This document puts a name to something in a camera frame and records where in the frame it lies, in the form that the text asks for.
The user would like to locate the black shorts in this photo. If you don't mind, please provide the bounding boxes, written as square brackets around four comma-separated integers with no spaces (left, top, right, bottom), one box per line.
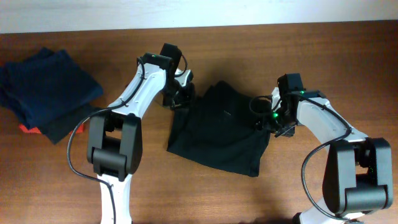
[167,81,271,177]

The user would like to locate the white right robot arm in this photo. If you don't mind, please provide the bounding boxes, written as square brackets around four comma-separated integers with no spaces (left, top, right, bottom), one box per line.
[262,88,394,224]

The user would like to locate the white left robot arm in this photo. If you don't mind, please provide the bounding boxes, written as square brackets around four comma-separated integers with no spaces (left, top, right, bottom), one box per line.
[87,50,195,223]

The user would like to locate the folded black garment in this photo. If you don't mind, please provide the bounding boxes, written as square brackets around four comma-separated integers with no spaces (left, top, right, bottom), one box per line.
[38,104,98,144]

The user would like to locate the folded navy blue garment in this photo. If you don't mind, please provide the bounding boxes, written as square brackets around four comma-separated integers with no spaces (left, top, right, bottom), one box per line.
[1,48,103,128]

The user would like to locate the folded red garment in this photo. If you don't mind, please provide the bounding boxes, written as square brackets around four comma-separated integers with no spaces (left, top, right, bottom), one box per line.
[19,124,85,134]

